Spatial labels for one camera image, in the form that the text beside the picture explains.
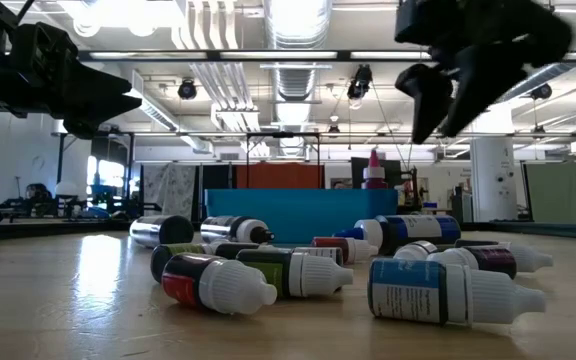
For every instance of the person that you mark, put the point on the person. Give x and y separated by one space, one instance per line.
338 185

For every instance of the small green label dropper bottle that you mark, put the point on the small green label dropper bottle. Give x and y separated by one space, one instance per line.
313 274

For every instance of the pale green partition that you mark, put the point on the pale green partition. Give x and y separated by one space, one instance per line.
568 192

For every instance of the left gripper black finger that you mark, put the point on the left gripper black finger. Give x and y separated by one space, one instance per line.
98 117
98 87

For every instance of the black metal gantry frame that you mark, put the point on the black metal gantry frame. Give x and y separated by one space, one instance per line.
283 134

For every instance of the teal plastic bin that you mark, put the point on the teal plastic bin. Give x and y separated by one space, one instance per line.
293 215

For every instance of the white round pillar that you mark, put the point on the white round pillar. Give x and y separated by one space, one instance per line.
493 175

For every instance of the large pink tip bottle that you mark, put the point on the large pink tip bottle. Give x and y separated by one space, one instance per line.
374 175

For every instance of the large blue tip bottle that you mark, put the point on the large blue tip bottle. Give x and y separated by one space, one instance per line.
418 229

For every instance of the orange partition panel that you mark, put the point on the orange partition panel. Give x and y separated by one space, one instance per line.
278 176

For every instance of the black metal table frame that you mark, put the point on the black metal table frame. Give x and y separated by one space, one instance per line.
43 230

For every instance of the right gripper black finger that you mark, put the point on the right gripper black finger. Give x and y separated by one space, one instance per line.
483 85
430 95

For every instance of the large black tip bottle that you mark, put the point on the large black tip bottle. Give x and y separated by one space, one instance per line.
223 229

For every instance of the small blue label dropper bottle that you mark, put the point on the small blue label dropper bottle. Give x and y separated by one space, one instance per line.
408 290

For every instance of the small dark red dropper bottle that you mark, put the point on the small dark red dropper bottle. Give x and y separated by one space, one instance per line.
330 242

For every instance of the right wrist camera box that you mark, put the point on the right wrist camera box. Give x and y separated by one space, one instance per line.
415 20

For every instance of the large purple tip bottle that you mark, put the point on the large purple tip bottle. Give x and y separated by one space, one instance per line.
148 231

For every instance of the black ceiling spotlight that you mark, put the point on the black ceiling spotlight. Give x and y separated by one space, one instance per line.
541 92
187 90
360 84

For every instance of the black overhead crossbar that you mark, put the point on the black overhead crossbar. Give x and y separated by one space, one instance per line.
268 55

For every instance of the small red label dropper bottle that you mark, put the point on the small red label dropper bottle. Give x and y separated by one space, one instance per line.
228 287

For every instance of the small maroon label dropper bottle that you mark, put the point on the small maroon label dropper bottle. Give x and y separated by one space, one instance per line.
493 259

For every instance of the patterned grey curtain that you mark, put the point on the patterned grey curtain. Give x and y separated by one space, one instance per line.
170 192

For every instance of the small white label dropper bottle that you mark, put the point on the small white label dropper bottle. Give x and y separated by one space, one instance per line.
325 252

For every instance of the small grey dropper bottle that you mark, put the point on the small grey dropper bottle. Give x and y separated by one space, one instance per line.
413 250

